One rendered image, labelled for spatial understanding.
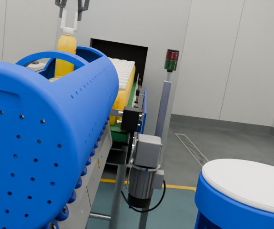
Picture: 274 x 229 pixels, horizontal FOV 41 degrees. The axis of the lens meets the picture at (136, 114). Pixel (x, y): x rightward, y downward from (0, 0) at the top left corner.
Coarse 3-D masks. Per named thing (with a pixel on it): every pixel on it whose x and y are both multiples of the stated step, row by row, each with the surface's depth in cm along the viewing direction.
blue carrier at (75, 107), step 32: (0, 64) 55; (96, 64) 105; (0, 96) 53; (32, 96) 53; (64, 96) 59; (96, 96) 82; (0, 128) 54; (32, 128) 54; (64, 128) 54; (96, 128) 76; (0, 160) 55; (32, 160) 55; (64, 160) 55; (0, 192) 56; (32, 192) 56; (64, 192) 56; (0, 224) 57; (32, 224) 57
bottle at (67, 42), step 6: (60, 36) 126; (66, 36) 124; (72, 36) 126; (60, 42) 125; (66, 42) 124; (72, 42) 125; (60, 48) 125; (66, 48) 124; (72, 48) 125; (60, 60) 126; (60, 66) 126; (66, 66) 126; (72, 66) 128; (60, 72) 127; (66, 72) 127
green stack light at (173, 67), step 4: (168, 60) 180; (172, 60) 179; (164, 64) 182; (168, 64) 180; (172, 64) 180; (176, 64) 181; (164, 68) 182; (168, 68) 180; (172, 68) 180; (176, 68) 183
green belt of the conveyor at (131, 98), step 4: (132, 88) 277; (132, 92) 259; (132, 96) 242; (128, 100) 225; (132, 100) 228; (128, 104) 214; (116, 124) 164; (120, 124) 165; (112, 128) 158; (116, 128) 158; (112, 132) 157; (120, 132) 157; (124, 132) 157; (112, 136) 157; (116, 136) 157; (120, 136) 157; (124, 136) 157; (112, 140) 160; (116, 140) 159; (120, 140) 158; (124, 140) 158
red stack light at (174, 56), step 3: (168, 51) 180; (168, 54) 180; (171, 54) 179; (174, 54) 179; (177, 54) 179; (168, 57) 180; (171, 57) 179; (174, 57) 179; (177, 57) 180; (177, 60) 181
